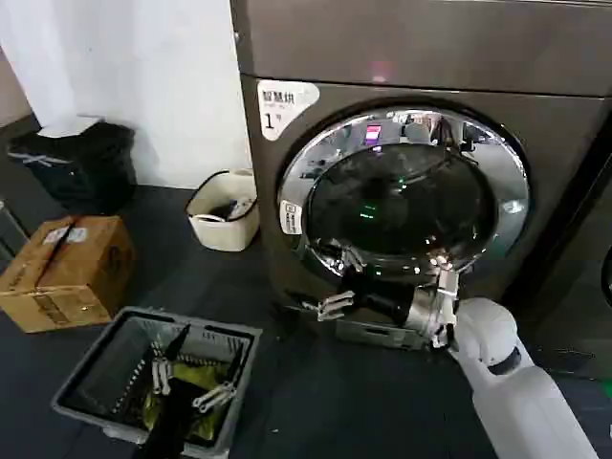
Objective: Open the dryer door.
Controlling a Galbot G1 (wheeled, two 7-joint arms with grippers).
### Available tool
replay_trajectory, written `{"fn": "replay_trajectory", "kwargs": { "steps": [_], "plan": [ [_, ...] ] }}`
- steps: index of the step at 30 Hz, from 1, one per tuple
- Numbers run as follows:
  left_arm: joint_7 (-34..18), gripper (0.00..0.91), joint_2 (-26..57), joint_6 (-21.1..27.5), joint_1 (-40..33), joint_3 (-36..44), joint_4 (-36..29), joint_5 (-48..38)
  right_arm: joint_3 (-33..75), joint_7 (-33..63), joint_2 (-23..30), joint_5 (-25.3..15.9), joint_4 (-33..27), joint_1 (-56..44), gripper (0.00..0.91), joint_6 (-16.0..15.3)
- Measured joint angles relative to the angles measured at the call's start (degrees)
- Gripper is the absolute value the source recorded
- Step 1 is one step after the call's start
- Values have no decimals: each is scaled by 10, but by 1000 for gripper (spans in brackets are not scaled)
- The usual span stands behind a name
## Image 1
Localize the grey dryer with dark door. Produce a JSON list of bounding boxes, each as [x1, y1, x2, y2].
[[538, 147, 612, 380]]

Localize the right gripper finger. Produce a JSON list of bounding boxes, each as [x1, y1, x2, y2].
[[310, 240, 367, 280], [272, 290, 359, 323]]

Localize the black trash bin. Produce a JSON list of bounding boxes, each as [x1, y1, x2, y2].
[[6, 119, 139, 215]]

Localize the round glass dryer door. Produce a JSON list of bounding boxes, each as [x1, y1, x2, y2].
[[276, 98, 532, 294]]

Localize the white number label sticker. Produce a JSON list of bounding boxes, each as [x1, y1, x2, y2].
[[257, 80, 321, 142]]

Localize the white paper sheet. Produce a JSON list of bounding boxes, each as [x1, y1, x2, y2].
[[36, 113, 105, 139]]

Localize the brown cardboard box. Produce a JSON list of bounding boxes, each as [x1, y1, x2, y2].
[[0, 214, 138, 335]]

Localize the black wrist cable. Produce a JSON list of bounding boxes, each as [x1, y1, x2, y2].
[[429, 320, 461, 351]]

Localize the yellow garment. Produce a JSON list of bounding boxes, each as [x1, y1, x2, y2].
[[142, 359, 231, 442]]

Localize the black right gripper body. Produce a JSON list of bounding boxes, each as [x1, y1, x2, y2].
[[340, 264, 418, 332]]

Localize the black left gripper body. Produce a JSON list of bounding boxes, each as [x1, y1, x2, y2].
[[137, 376, 198, 459]]

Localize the grey front-load dryer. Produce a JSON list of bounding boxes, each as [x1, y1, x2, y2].
[[229, 0, 612, 351]]

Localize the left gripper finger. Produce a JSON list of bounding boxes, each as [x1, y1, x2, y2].
[[150, 324, 192, 397], [191, 342, 245, 413]]

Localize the small white door sticker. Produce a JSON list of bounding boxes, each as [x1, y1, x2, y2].
[[281, 200, 304, 236]]

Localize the grey plastic laundry basket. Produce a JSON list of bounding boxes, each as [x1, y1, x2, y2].
[[50, 305, 265, 456]]

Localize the cream plastic waste bin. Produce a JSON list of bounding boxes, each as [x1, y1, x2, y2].
[[186, 167, 262, 252]]

